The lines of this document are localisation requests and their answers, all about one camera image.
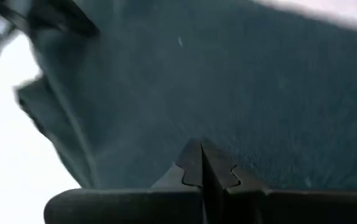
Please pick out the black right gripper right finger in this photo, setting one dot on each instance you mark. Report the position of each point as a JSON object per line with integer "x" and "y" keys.
{"x": 219, "y": 174}

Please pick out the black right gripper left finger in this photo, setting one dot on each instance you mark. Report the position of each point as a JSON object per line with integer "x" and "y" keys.
{"x": 192, "y": 168}

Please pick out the dark blue denim jeans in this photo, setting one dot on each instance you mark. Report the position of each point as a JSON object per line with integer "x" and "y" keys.
{"x": 197, "y": 77}

